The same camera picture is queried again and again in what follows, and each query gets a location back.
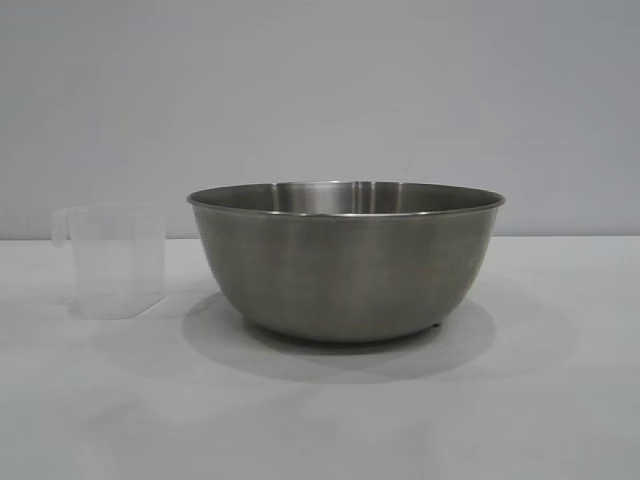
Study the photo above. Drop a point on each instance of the clear plastic measuring cup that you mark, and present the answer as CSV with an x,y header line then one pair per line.
x,y
120,260

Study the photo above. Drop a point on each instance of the stainless steel mixing bowl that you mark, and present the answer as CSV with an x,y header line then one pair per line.
x,y
345,270

